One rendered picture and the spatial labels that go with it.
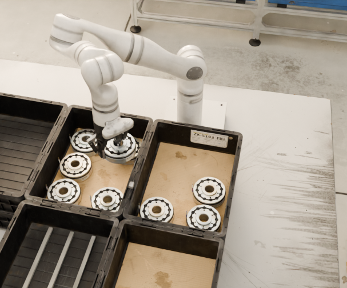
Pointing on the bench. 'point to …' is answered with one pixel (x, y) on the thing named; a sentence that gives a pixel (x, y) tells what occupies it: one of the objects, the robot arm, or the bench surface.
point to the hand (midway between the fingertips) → (109, 150)
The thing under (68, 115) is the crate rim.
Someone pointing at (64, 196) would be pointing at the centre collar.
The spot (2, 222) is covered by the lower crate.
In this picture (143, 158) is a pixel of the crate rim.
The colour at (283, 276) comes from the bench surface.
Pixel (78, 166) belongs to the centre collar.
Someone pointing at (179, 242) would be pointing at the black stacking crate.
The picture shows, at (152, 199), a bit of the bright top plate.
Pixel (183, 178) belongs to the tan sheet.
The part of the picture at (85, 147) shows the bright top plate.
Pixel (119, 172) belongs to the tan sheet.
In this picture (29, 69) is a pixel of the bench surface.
